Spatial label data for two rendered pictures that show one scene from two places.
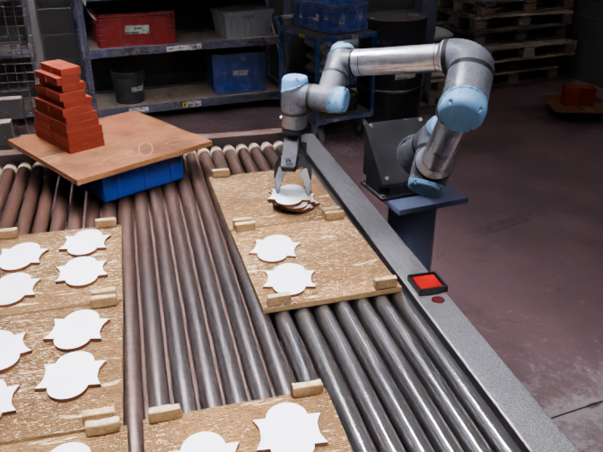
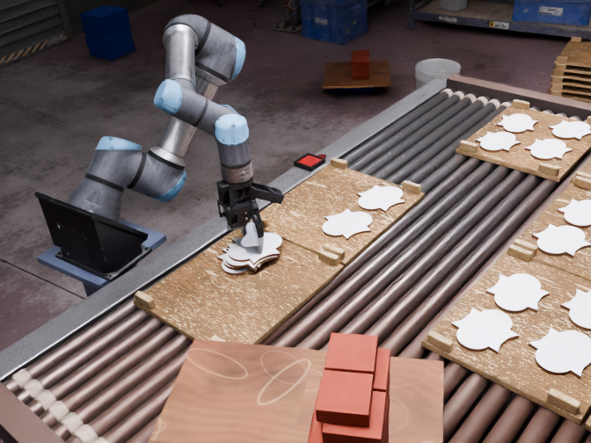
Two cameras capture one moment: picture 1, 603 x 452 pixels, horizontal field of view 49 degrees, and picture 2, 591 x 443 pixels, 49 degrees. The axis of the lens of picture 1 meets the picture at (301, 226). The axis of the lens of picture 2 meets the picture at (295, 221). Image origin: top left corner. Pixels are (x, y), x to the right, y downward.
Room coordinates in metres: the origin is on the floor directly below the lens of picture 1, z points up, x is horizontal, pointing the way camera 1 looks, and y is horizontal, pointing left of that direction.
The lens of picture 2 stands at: (2.47, 1.25, 1.96)
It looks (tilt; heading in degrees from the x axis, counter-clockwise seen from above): 34 degrees down; 238
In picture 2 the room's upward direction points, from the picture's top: 5 degrees counter-clockwise
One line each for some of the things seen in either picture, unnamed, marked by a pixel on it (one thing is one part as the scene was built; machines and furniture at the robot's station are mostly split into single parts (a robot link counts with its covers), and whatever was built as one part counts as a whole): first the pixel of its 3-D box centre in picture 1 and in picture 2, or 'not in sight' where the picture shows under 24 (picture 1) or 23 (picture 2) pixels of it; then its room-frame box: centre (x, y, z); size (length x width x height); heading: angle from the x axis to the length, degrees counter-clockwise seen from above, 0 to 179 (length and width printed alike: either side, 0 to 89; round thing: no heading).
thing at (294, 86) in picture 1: (295, 94); (232, 140); (1.84, 0.02, 1.28); 0.09 x 0.08 x 0.11; 70
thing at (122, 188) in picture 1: (121, 164); not in sight; (2.09, 0.62, 0.97); 0.31 x 0.31 x 0.10; 44
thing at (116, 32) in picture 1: (133, 25); not in sight; (5.84, 1.46, 0.78); 0.66 x 0.45 x 0.28; 112
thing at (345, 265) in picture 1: (310, 259); (337, 209); (1.52, -0.02, 0.93); 0.41 x 0.35 x 0.02; 16
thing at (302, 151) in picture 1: (293, 146); (237, 199); (1.85, 0.02, 1.12); 0.09 x 0.08 x 0.12; 175
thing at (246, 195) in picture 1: (272, 196); (240, 285); (1.92, 0.09, 0.93); 0.41 x 0.35 x 0.02; 15
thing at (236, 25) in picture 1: (242, 21); not in sight; (6.18, 0.54, 0.76); 0.50 x 0.36 x 0.24; 118
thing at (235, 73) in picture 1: (235, 68); not in sight; (6.20, 0.62, 0.32); 0.50 x 0.41 x 0.37; 108
